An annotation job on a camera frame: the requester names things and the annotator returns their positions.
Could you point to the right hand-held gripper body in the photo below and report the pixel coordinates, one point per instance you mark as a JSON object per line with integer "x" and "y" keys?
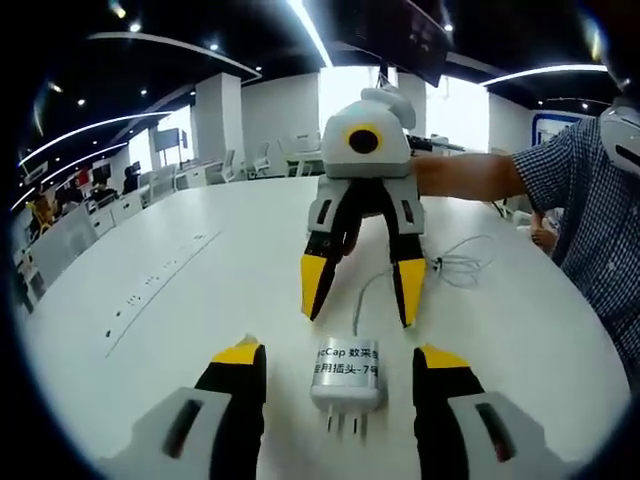
{"x": 367, "y": 145}

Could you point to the hanging dark display screen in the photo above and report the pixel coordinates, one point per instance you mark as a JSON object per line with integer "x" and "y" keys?
{"x": 405, "y": 35}

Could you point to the person in checked shirt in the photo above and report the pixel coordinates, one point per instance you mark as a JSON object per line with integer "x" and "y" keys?
{"x": 590, "y": 225}

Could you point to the linear ceiling light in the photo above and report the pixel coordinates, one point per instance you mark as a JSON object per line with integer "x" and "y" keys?
{"x": 312, "y": 30}

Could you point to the white desk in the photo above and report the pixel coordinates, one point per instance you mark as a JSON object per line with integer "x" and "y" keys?
{"x": 200, "y": 280}

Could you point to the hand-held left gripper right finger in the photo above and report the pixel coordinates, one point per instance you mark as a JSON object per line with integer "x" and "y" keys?
{"x": 450, "y": 425}

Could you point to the white office chair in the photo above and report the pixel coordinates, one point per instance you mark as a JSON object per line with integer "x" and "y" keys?
{"x": 261, "y": 159}
{"x": 227, "y": 166}

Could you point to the white charger adapter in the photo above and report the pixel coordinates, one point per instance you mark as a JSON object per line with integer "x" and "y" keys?
{"x": 347, "y": 380}

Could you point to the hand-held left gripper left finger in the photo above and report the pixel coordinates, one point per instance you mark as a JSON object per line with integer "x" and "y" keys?
{"x": 220, "y": 425}

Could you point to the television on stand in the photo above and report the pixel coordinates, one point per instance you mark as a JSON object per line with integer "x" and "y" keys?
{"x": 166, "y": 141}

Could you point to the white worn device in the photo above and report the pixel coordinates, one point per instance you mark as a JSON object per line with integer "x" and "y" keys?
{"x": 622, "y": 135}

